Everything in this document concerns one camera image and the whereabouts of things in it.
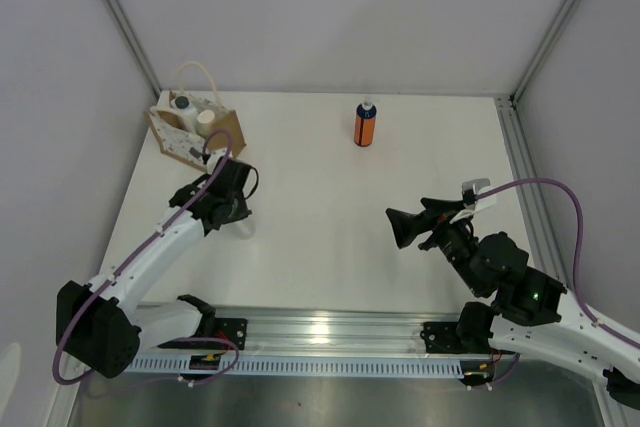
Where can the orange blue pump bottle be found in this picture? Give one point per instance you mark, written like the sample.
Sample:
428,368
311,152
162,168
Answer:
365,121

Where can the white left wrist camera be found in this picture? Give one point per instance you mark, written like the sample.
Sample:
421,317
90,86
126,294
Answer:
212,159

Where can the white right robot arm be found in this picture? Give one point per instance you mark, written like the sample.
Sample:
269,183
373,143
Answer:
517,308

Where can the brown canvas tote bag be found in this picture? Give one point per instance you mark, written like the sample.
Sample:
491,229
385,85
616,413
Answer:
188,148

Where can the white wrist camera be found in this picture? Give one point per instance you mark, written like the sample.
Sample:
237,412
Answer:
473,197
212,159

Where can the white tube black-cap bottle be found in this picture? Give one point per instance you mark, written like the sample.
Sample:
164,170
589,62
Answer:
186,112

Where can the left aluminium frame post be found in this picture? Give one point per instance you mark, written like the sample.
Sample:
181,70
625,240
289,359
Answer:
120,18

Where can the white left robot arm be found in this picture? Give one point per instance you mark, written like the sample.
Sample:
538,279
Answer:
182,226

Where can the white slotted cable duct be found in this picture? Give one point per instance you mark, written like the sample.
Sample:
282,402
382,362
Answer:
208,364

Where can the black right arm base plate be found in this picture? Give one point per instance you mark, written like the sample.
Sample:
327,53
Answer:
440,337

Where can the pale green white-cap bottle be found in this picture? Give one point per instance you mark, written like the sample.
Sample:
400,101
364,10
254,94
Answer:
205,122

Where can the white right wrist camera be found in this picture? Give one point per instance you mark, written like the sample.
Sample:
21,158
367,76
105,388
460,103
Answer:
473,197

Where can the right aluminium frame post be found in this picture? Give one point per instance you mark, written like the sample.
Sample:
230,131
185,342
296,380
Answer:
544,48

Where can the aluminium frame post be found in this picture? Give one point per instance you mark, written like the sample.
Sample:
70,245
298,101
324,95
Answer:
544,48
120,18

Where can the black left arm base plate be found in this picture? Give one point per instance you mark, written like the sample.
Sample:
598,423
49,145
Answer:
225,334

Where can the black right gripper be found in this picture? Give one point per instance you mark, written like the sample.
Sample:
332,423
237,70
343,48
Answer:
406,226

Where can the aluminium front rail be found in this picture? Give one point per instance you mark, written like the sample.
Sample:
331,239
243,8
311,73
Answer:
280,329

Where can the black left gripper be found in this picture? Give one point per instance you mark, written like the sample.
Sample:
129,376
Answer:
242,210

